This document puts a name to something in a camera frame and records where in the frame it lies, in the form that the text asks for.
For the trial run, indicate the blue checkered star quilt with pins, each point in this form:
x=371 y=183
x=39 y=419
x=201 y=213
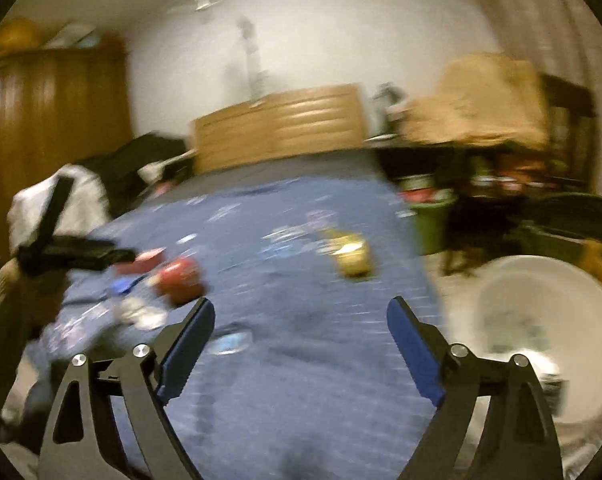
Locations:
x=300 y=378

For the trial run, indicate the blue bottle cap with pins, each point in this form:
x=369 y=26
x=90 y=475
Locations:
x=123 y=285

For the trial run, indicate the red apple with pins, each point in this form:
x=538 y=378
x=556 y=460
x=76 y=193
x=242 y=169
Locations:
x=180 y=281

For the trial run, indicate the red cigarette box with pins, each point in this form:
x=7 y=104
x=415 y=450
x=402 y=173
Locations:
x=143 y=263

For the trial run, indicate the white plastic bucket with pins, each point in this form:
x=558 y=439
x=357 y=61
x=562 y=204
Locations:
x=550 y=312

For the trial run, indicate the black wicker basket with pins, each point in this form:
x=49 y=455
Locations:
x=572 y=214

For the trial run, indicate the wooden headboard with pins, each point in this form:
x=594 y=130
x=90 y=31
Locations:
x=282 y=125

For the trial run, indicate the yellow snack bag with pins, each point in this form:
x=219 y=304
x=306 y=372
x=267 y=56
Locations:
x=351 y=253

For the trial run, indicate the dark wooden desk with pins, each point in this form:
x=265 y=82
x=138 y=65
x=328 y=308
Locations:
x=450 y=164

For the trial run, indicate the striped brown curtain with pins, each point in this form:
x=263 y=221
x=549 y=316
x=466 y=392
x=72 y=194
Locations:
x=560 y=37

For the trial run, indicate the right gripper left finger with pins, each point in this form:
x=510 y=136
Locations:
x=81 y=439

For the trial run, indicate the black clothes pile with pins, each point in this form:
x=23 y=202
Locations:
x=118 y=171

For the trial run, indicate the orange cloth cover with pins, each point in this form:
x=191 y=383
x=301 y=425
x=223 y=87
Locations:
x=483 y=99

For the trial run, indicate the white knotted sock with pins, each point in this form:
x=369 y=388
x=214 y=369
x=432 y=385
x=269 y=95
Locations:
x=142 y=316

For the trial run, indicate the green trash bin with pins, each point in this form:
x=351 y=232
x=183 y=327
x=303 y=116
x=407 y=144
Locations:
x=430 y=219

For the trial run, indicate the dark grey bed sheet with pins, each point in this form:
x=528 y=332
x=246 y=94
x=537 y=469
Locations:
x=350 y=164

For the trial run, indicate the dark wooden chair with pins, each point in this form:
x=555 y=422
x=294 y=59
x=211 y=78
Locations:
x=573 y=134

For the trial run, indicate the white crumpled cloth cover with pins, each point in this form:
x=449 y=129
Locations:
x=87 y=207

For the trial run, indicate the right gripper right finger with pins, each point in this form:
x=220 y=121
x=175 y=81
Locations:
x=519 y=439

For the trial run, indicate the black desk lamp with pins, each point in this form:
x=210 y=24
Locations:
x=389 y=102

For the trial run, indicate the brown wooden wardrobe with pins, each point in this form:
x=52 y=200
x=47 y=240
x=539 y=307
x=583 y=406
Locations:
x=56 y=107

